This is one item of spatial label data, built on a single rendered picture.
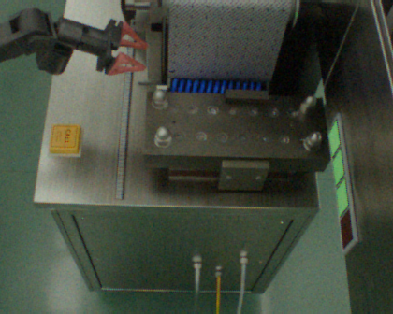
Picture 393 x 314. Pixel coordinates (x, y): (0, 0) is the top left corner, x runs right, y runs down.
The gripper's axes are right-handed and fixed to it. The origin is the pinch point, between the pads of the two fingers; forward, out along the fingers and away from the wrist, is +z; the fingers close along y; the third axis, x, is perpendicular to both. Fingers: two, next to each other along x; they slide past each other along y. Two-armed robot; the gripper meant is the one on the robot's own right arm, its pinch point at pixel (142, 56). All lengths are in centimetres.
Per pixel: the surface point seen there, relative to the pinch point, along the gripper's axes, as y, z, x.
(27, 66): -76, -7, -129
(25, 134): -40, -3, -125
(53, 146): 13.6, -10.9, -24.6
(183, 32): -0.1, 3.8, 11.6
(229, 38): -0.2, 13.0, 14.5
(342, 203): 36, 29, 25
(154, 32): -7.7, 2.3, 0.1
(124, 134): 8.3, 4.8, -19.8
